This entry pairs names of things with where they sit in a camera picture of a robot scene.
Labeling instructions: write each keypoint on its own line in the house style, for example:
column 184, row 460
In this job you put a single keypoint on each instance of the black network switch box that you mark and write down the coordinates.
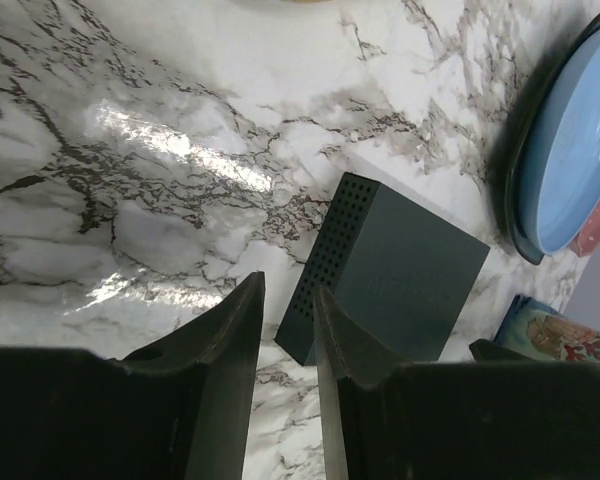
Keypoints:
column 396, row 268

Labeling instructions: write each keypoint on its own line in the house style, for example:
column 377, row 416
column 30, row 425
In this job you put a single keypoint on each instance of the blue round plate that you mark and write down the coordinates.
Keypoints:
column 559, row 183

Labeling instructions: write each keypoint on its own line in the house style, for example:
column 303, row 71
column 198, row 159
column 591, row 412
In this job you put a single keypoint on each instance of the dark blue placemat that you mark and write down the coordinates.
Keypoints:
column 512, row 330

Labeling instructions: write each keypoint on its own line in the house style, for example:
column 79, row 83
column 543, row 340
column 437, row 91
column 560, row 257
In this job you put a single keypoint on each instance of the dark teal plate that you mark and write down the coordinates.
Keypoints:
column 528, row 106

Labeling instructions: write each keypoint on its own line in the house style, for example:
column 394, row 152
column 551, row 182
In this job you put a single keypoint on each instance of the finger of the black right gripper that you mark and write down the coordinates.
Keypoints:
column 484, row 350

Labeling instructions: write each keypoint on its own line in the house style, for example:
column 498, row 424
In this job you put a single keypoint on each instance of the cream ceramic mug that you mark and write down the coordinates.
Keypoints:
column 550, row 337

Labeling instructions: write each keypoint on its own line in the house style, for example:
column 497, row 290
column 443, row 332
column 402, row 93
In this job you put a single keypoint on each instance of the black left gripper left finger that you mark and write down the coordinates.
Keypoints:
column 177, row 408

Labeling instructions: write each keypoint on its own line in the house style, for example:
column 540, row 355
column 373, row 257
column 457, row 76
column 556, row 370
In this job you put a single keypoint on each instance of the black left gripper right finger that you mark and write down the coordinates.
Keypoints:
column 384, row 417

